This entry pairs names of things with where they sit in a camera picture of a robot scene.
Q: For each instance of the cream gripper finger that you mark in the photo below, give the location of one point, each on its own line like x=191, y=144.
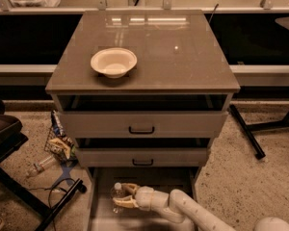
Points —
x=130, y=188
x=126, y=202

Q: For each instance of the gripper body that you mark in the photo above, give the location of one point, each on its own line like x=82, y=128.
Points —
x=144, y=196

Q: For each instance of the clear plastic water bottle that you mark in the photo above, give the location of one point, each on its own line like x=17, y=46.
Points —
x=117, y=191

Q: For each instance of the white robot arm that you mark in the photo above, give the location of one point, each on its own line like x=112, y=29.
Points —
x=174, y=206

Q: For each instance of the grey open bottom drawer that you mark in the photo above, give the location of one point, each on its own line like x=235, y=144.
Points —
x=164, y=179

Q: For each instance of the grey middle drawer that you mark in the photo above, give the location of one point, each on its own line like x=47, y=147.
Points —
x=143, y=157

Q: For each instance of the grey top drawer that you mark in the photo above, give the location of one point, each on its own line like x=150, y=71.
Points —
x=164, y=124

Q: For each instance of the grey drawer cabinet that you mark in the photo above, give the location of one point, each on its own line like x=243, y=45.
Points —
x=180, y=68

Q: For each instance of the empty bottle on floor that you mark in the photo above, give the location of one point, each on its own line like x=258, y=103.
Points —
x=41, y=166

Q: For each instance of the blue tape cross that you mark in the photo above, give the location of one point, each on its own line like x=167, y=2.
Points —
x=66, y=168

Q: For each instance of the white paper bowl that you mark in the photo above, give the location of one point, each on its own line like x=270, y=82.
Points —
x=113, y=62

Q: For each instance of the black chair with base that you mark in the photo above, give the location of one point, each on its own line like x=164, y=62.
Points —
x=17, y=215

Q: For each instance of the black stand leg right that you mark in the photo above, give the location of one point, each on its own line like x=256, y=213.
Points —
x=249, y=129

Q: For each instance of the wire basket with snacks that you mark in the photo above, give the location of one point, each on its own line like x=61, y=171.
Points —
x=60, y=144

